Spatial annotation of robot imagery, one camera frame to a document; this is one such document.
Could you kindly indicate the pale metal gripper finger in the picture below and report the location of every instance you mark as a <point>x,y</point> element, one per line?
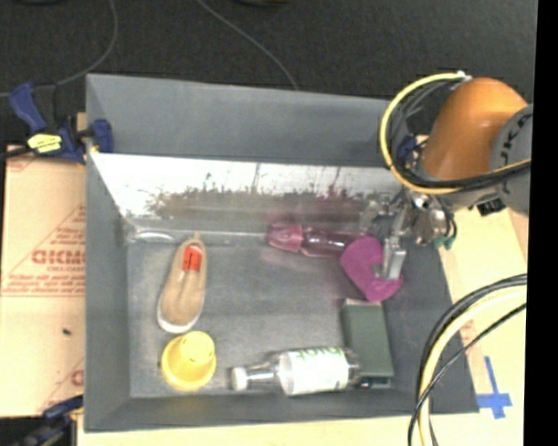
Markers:
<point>386,260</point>
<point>399,264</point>

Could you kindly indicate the purple heart-shaped plastic piece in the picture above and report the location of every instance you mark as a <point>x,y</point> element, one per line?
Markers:
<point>362,266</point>

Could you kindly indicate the pink clear plastic bottle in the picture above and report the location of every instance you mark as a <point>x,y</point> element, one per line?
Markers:
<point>315,241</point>

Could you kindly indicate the dark green flat block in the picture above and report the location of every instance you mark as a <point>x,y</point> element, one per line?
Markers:
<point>368,339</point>

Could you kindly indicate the grey metal bin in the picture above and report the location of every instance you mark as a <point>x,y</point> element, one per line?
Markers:
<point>267,299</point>

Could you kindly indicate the clear bottle with white label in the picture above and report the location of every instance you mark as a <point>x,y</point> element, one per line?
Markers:
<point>315,370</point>

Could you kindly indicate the tan slip-on shoe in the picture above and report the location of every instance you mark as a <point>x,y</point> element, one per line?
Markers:
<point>185,287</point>

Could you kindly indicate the yellow plastic cup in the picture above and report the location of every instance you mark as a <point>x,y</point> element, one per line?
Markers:
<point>189,358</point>

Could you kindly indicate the clear glass thing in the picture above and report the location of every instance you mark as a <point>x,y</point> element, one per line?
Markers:
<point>148,236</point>

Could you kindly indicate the brown cardboard board red print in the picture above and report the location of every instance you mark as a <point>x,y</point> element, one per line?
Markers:
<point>41,236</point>

